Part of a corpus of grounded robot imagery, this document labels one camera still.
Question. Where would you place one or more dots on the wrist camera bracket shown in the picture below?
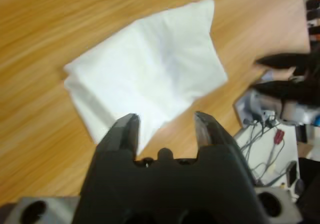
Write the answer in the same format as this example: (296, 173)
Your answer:
(62, 206)

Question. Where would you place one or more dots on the white Unitree T-shirt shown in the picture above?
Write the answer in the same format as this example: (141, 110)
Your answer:
(150, 71)

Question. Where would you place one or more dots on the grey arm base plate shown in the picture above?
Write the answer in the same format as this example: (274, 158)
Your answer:
(250, 106)

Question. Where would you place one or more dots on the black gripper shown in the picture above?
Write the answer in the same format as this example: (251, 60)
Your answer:
(313, 79)

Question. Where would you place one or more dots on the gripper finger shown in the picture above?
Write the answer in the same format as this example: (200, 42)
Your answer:
(215, 131)
(122, 134)

